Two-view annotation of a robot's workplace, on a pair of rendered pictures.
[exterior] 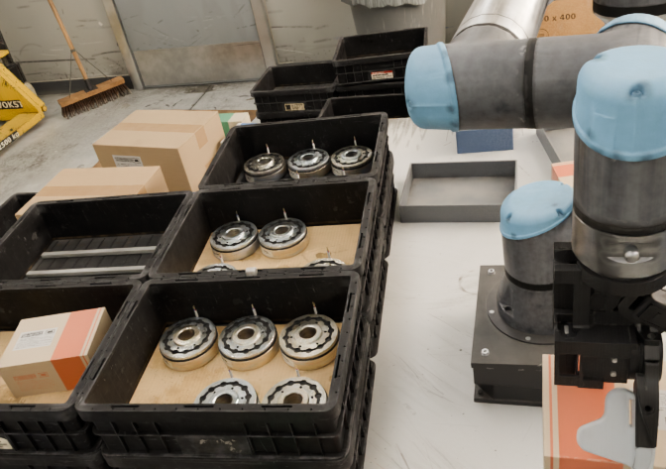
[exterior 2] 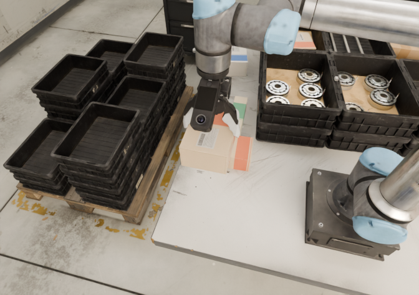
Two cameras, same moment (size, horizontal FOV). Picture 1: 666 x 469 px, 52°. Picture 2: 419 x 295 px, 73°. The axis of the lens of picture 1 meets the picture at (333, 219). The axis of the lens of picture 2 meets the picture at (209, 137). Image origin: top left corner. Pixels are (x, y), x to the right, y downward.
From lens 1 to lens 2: 80 cm
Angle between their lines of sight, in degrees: 61
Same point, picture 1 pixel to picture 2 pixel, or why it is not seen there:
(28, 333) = (301, 35)
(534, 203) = (380, 156)
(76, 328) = (304, 44)
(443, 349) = not seen: hidden behind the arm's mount
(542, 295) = (345, 186)
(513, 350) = (322, 184)
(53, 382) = not seen: hidden behind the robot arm
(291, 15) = not seen: outside the picture
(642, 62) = not seen: outside the picture
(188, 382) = (290, 81)
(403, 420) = (293, 157)
